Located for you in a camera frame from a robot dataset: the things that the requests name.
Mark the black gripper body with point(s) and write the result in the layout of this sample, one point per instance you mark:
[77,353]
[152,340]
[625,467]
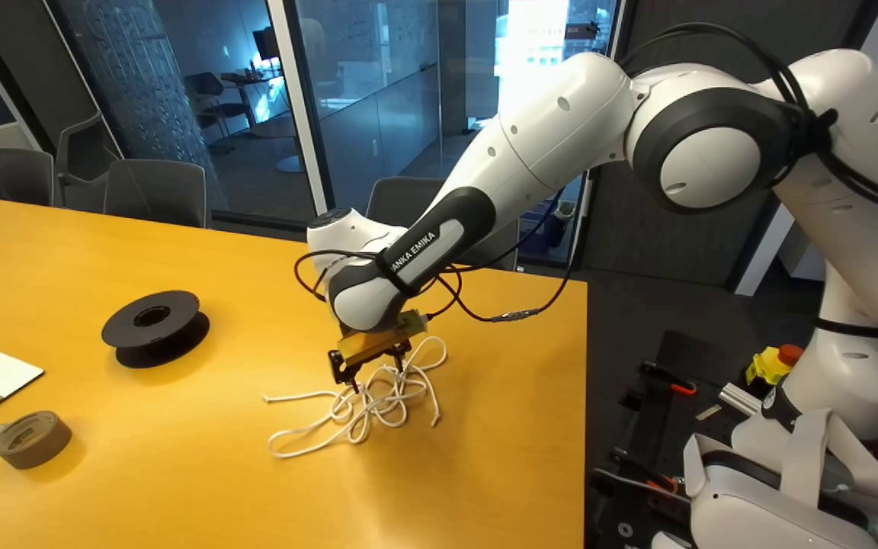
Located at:
[341,362]

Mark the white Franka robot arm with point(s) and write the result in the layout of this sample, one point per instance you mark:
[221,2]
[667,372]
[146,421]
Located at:
[561,132]

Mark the dark office chair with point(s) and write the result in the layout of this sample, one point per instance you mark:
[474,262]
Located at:
[397,198]
[152,194]
[21,177]

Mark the black filament spool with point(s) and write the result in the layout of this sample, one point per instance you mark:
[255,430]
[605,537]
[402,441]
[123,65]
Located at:
[158,353]

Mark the silver washer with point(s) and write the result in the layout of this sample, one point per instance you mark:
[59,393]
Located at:
[618,527]

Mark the black perforated board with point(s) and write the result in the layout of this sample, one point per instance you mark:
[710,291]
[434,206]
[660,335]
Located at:
[709,354]

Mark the silver metal bar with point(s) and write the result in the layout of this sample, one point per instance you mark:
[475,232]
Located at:
[709,411]

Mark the grey tape roll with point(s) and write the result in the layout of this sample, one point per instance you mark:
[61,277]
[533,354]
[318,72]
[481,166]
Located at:
[38,452]

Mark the grey office chair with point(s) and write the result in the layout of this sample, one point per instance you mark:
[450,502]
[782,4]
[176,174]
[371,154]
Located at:
[92,141]

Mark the white paper card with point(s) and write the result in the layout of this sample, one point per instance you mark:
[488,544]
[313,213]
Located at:
[8,382]

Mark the silver aluminium extrusion piece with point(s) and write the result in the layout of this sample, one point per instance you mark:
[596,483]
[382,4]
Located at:
[740,397]

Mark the grey textured column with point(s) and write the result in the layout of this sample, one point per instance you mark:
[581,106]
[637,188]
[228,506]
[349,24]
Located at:
[123,79]

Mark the yellow emergency stop box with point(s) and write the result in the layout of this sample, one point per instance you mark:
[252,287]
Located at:
[763,368]

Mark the white VR headset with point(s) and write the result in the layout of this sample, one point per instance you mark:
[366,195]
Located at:
[763,506]

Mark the gold wrist camera bar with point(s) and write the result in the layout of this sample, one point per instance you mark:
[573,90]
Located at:
[382,340]

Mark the white frame post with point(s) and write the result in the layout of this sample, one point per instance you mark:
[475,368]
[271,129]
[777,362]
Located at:
[766,253]
[303,122]

